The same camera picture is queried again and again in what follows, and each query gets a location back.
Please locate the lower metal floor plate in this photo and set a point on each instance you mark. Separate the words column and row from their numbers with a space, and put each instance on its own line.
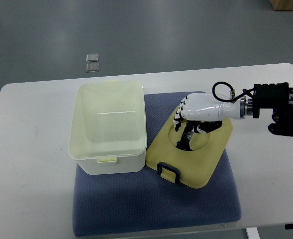
column 92, row 67

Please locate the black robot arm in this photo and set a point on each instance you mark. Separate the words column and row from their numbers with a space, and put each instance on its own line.
column 278, row 97

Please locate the yellow box lid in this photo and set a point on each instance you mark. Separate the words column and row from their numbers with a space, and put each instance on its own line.
column 193, row 168

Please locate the white storage box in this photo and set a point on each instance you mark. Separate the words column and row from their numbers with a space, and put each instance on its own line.
column 108, row 131

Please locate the white table leg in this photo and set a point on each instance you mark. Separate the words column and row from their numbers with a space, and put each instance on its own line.
column 252, row 233

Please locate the wooden furniture corner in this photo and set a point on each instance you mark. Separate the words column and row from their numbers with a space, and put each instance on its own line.
column 282, row 5

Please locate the upper metal floor plate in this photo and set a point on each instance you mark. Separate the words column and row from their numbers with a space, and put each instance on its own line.
column 92, row 57

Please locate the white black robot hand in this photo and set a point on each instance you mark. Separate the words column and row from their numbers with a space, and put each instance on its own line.
column 205, row 107

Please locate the blue fabric cushion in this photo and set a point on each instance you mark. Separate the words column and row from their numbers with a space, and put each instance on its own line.
column 142, row 201

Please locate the metal floor plate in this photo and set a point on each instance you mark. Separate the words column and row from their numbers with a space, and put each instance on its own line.
column 92, row 67
column 92, row 57

